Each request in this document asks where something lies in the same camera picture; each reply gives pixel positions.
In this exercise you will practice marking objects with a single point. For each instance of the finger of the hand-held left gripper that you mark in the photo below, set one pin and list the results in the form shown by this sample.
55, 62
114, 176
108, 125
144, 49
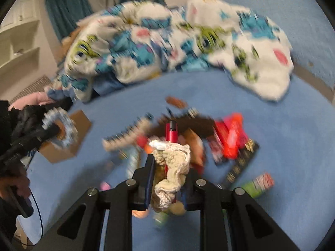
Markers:
42, 136

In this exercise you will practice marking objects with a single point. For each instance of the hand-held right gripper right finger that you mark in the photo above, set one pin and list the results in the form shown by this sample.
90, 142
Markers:
183, 197

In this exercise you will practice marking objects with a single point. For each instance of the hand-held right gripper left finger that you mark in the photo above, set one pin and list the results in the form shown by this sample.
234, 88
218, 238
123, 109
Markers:
149, 188

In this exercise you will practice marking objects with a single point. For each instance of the blue-grey knitted scrunchie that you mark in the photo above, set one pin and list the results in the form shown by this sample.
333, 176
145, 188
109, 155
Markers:
69, 133

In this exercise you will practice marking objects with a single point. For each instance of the beige crocheted scrunchie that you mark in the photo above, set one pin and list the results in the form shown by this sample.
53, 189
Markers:
172, 167

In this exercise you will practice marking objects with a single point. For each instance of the brown cardboard box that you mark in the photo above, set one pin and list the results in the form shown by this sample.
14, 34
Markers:
78, 136

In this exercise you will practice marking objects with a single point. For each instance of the person's left hand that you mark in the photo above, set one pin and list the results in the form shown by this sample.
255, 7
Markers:
15, 183

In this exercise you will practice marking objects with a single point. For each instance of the pink cloth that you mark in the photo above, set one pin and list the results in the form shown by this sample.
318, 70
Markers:
42, 98

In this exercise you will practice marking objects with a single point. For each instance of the small pink object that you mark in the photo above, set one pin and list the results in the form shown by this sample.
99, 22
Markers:
105, 186

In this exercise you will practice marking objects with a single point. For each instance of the white radiator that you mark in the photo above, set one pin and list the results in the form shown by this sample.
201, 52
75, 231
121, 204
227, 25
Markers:
31, 86

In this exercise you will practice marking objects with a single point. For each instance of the orange triangular packet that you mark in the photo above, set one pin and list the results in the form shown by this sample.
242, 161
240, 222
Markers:
195, 146

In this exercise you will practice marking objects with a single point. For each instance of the white fluffy hair clip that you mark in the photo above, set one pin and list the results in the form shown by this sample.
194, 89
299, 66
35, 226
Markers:
136, 133

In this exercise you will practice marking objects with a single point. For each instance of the red lighter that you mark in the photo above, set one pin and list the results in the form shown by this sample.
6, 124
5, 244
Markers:
171, 133

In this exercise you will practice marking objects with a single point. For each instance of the dark red packet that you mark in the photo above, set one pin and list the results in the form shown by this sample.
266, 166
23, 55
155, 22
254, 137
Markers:
218, 141

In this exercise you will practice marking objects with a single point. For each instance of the black box with gold print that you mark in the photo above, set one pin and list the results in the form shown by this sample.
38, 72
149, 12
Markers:
240, 162

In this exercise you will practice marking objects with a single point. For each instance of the green and red can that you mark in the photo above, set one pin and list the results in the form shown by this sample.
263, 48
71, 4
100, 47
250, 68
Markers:
257, 184

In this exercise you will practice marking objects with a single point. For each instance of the brown fluffy hair clip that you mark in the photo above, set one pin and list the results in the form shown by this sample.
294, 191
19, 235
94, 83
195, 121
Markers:
193, 123

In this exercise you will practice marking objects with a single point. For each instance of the red snack packet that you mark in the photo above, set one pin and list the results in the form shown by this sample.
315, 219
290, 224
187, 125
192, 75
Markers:
231, 138

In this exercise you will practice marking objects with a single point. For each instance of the blue pillow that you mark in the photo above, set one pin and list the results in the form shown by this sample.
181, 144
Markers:
104, 86

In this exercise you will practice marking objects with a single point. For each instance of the brown snack bar packet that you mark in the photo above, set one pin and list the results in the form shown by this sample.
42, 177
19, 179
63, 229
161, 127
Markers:
176, 102

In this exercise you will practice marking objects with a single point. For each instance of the brown plush toy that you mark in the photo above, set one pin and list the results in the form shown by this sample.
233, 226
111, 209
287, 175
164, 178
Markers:
68, 40

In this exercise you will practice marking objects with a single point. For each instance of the cartoon printed blanket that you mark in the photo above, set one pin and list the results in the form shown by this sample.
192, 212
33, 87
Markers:
157, 44

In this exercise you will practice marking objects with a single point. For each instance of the white wall shelf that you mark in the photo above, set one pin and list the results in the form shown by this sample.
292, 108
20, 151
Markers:
23, 57

